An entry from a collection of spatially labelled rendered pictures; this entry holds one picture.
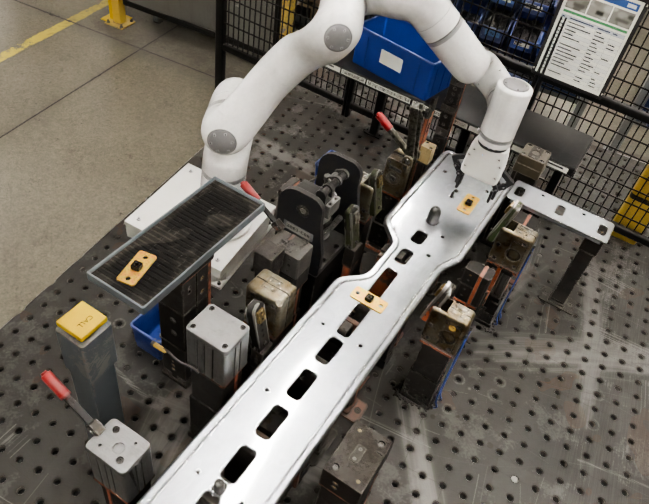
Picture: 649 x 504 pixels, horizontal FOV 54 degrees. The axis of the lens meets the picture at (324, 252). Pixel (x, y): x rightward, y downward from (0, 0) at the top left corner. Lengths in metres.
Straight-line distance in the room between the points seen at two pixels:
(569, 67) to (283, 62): 0.97
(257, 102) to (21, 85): 2.60
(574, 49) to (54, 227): 2.20
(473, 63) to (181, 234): 0.72
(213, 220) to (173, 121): 2.33
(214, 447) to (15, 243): 1.97
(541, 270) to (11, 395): 1.54
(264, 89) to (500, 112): 0.55
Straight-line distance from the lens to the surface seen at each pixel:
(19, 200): 3.21
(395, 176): 1.77
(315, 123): 2.45
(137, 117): 3.66
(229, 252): 1.78
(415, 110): 1.66
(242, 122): 1.53
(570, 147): 2.08
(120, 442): 1.15
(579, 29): 2.07
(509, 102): 1.53
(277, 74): 1.48
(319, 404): 1.25
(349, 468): 1.17
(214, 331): 1.19
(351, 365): 1.31
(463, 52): 1.45
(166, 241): 1.28
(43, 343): 1.74
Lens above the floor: 2.07
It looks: 45 degrees down
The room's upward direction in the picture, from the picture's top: 11 degrees clockwise
